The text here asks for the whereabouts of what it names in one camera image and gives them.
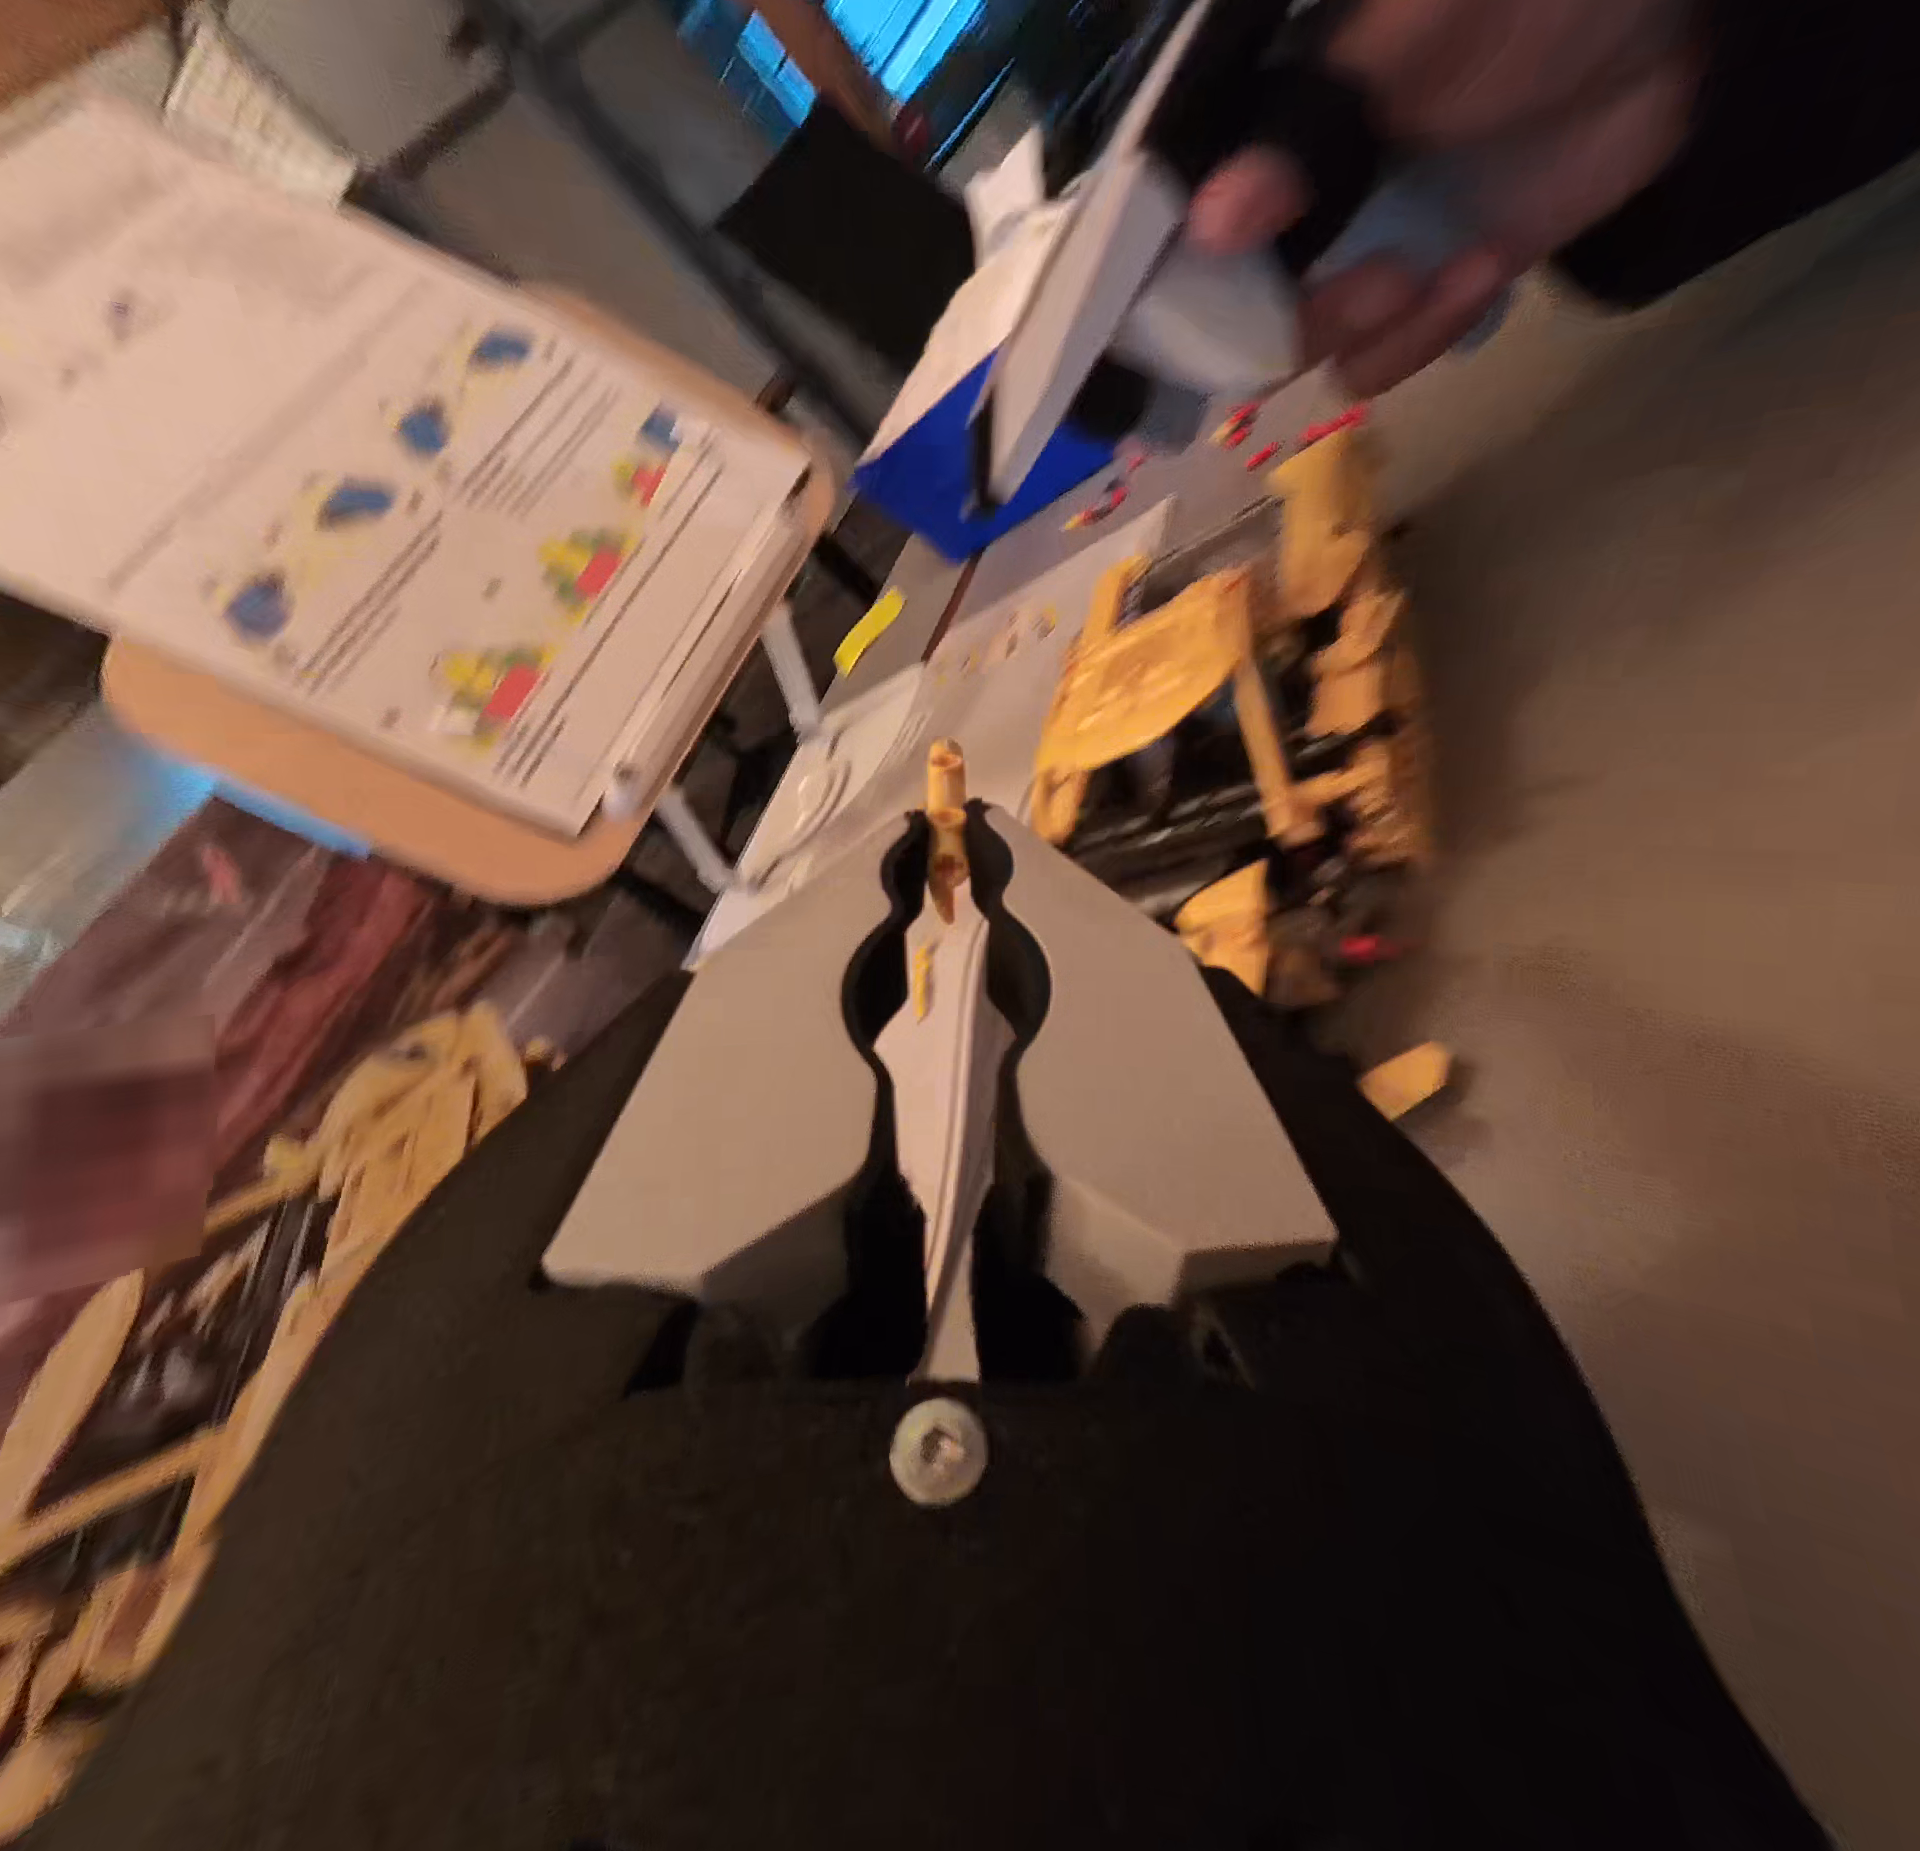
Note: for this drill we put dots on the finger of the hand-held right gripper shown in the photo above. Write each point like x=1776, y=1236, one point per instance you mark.
x=1080, y=320

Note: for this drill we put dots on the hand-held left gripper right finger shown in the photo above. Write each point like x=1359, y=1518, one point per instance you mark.
x=1172, y=1131

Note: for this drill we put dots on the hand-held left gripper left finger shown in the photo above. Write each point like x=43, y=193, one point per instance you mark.
x=719, y=1131

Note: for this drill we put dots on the yellow brick piece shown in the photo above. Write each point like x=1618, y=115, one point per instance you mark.
x=1406, y=1078

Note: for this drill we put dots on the yellow brick toy car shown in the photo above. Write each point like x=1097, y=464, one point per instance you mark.
x=1140, y=667

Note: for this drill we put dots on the yellow axle connector brick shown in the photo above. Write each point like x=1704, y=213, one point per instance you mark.
x=947, y=795

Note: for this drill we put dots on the grey desk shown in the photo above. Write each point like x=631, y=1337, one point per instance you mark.
x=1649, y=832

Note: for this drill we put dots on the person's right hand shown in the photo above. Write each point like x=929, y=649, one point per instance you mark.
x=1547, y=68

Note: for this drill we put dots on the crumpled white paper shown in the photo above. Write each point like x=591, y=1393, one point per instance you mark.
x=959, y=337

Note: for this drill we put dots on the scattered small coloured pins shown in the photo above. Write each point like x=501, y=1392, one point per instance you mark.
x=1253, y=453

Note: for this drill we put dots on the blue storage bin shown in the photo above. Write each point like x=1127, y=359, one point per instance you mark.
x=931, y=486

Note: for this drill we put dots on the yellow sticky note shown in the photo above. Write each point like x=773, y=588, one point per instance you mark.
x=868, y=632

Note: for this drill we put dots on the white folding stand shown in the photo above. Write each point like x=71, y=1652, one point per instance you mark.
x=840, y=772

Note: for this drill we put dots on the dark toy car box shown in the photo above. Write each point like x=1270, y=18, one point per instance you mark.
x=151, y=981

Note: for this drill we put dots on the clipboard with printed sheet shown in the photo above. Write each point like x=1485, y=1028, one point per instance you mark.
x=376, y=502

